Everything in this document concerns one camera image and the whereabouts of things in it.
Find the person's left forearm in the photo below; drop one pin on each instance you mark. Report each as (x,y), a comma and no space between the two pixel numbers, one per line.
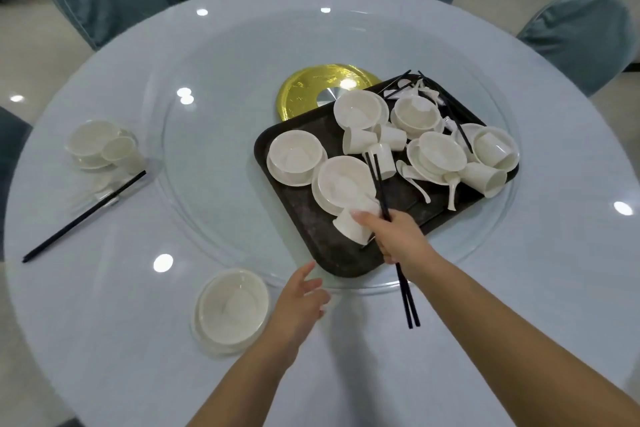
(240,391)

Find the gold turntable base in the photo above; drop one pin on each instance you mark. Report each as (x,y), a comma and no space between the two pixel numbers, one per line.
(300,91)

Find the glass lazy susan turntable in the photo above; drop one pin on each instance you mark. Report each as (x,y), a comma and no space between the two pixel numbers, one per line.
(210,181)

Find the person's right hand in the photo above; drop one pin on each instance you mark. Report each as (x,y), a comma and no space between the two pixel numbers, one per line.
(400,239)

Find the black tray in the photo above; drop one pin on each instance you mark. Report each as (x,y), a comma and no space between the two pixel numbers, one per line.
(320,236)

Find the white round table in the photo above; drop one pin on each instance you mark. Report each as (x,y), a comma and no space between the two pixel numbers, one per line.
(525,251)

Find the bunch of black chopsticks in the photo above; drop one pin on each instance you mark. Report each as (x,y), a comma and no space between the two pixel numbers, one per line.
(440,102)

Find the person's left hand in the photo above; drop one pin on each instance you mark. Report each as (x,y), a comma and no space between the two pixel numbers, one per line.
(295,311)

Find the person's right forearm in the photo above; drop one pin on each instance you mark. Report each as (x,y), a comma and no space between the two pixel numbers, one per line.
(525,351)

